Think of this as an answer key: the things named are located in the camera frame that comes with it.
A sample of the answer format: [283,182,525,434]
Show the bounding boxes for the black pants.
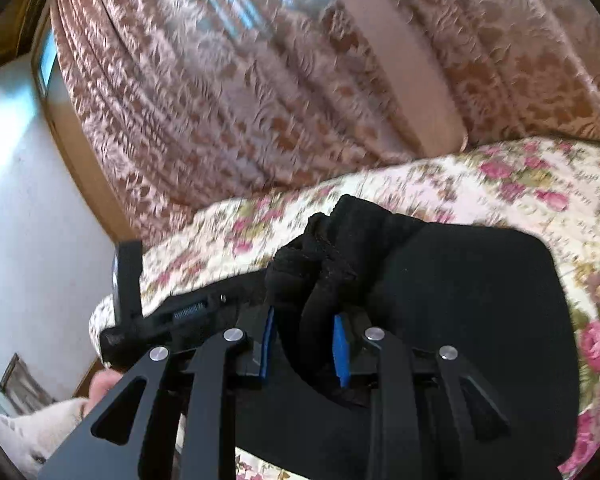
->
[237,196,579,479]

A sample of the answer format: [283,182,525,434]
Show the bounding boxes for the person's left hand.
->
[83,370,123,417]

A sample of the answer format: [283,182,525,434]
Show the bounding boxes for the brown patterned curtain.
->
[50,0,600,245]

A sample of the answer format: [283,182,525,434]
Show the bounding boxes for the floral bed sheet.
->
[87,135,600,480]

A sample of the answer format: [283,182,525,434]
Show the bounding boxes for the wooden window frame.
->
[0,0,135,243]

